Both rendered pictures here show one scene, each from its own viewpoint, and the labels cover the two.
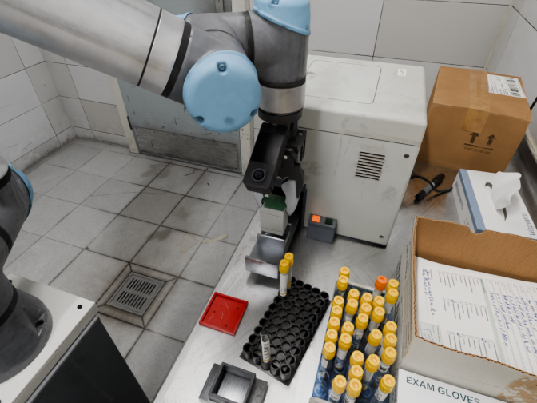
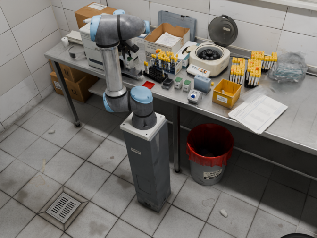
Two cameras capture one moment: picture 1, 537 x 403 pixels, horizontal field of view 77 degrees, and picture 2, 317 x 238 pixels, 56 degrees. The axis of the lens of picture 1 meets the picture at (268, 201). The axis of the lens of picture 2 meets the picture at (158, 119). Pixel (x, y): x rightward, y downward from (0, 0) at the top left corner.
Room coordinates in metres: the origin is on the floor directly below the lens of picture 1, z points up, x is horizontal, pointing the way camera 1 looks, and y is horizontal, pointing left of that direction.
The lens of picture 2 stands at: (-0.14, 1.60, 2.17)
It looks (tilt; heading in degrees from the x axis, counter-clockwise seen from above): 46 degrees down; 286
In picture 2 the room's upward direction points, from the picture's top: 5 degrees counter-clockwise
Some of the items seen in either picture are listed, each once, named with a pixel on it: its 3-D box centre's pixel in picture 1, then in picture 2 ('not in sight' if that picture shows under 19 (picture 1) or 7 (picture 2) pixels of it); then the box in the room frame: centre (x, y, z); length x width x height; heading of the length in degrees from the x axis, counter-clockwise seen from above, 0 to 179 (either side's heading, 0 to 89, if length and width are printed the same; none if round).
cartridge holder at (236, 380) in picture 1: (232, 388); (168, 82); (0.20, 0.05, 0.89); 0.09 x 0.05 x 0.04; 71
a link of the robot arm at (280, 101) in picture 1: (278, 93); not in sight; (0.50, -0.02, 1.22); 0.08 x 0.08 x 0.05
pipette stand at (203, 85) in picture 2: not in sight; (202, 84); (-0.03, 0.07, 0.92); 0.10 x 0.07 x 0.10; 156
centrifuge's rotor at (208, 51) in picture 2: not in sight; (209, 55); (-0.05, -0.20, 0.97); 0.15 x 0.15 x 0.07
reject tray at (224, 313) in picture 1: (224, 313); (148, 85); (0.33, 0.08, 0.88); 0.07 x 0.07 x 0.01; 71
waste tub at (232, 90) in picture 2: not in sight; (226, 93); (-0.19, 0.14, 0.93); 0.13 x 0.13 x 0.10; 67
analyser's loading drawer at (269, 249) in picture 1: (277, 229); (128, 69); (0.50, -0.02, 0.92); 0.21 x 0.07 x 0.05; 161
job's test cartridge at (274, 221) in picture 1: (274, 214); (129, 63); (0.48, -0.01, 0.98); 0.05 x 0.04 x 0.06; 71
